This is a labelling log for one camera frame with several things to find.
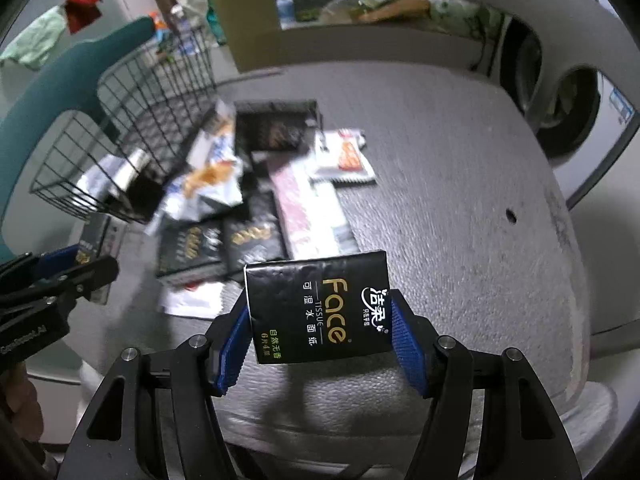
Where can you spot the black open cardboard box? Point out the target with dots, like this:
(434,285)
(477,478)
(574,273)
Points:
(272,130)

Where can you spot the silver chip bag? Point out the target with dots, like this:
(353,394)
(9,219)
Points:
(210,182)

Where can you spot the red cloth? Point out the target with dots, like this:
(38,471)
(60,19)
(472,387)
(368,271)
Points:
(82,7)

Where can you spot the brown cardboard sheet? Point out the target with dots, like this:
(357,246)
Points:
(395,10)

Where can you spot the green white plastic bag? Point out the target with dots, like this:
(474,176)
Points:
(465,15)

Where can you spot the light green cloth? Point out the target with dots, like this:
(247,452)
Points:
(37,40)

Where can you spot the person's left forearm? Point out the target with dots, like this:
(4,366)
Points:
(17,400)

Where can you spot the orange blue toy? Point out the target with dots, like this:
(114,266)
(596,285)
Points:
(157,30)

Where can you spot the dark gold-print box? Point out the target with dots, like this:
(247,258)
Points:
(97,250)

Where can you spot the teal bottle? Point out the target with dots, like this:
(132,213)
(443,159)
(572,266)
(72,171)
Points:
(215,25)

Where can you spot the white orange snack packet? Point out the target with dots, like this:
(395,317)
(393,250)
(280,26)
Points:
(345,157)

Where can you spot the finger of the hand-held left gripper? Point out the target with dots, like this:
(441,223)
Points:
(57,260)
(95,272)

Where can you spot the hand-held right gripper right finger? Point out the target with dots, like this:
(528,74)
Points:
(407,355)

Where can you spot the teal chair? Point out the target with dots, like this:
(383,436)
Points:
(45,90)

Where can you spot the white blue snack packet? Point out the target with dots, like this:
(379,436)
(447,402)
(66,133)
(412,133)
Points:
(215,140)

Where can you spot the blue-capped plastic bottle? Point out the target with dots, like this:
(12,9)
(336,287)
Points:
(286,7)

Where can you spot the white red paper packet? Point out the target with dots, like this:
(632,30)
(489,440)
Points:
(192,300)

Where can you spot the silver foil packet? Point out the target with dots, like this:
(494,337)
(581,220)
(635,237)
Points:
(122,167)

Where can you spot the pink white long box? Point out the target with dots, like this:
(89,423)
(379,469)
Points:
(300,205)

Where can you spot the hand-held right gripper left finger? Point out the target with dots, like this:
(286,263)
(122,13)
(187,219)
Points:
(232,355)

